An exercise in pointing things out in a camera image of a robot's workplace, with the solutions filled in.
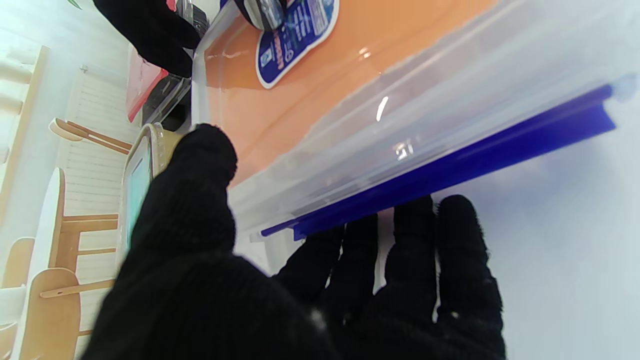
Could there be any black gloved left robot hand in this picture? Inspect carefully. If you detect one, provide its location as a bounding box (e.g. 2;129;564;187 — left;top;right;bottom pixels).
80;123;507;360

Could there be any brown kraft paper container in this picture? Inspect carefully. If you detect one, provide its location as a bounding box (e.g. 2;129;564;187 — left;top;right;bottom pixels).
115;122;196;271

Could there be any black plastic tray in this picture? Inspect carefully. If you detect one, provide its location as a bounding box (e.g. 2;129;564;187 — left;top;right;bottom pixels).
142;0;223;132

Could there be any clear container with blue clips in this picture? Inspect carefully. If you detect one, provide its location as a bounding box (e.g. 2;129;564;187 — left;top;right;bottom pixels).
190;0;640;276

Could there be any clear lid with red label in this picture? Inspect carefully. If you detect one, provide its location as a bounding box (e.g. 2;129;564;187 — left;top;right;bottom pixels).
125;0;178;123

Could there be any clear lid with teal label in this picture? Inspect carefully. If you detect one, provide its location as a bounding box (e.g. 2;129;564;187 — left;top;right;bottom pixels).
115;123;166;271

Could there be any printed room backdrop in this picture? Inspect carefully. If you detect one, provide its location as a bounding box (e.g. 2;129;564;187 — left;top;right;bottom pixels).
0;0;151;360

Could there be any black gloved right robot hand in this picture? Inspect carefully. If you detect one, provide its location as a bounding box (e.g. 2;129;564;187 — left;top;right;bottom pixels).
92;0;291;78

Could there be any clear lid with orange label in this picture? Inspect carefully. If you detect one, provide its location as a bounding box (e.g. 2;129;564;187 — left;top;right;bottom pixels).
197;0;501;188

